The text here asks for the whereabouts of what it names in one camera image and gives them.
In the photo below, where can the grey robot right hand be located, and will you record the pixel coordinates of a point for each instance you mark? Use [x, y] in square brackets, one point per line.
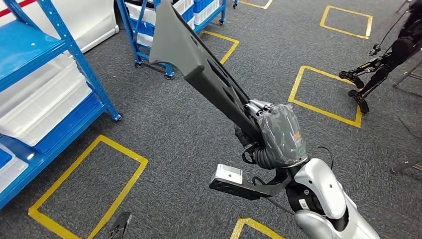
[283, 138]

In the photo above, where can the black plastic car part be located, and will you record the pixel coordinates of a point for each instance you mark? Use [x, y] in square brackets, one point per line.
[211, 82]

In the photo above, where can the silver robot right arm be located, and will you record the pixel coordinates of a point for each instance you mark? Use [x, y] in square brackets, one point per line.
[323, 184]

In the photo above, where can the blue wheeled shelf cart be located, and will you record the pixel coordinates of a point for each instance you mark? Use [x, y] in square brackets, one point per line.
[130, 34]

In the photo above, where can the blue metal shelf rack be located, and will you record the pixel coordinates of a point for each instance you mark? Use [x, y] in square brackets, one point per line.
[23, 46]

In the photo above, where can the grey metal stand leg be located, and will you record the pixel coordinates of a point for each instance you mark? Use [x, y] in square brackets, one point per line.
[405, 166]

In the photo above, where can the yellow floor tape square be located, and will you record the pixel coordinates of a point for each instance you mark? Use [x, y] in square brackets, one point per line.
[125, 151]

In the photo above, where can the white car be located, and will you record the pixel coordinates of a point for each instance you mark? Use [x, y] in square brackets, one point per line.
[95, 23]

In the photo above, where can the red barrier belt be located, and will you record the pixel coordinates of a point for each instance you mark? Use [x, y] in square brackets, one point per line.
[24, 3]

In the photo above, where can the black right camera bracket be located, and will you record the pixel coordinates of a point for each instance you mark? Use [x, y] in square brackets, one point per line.
[250, 191]

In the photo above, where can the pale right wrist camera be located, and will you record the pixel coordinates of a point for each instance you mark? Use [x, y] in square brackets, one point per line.
[229, 175]

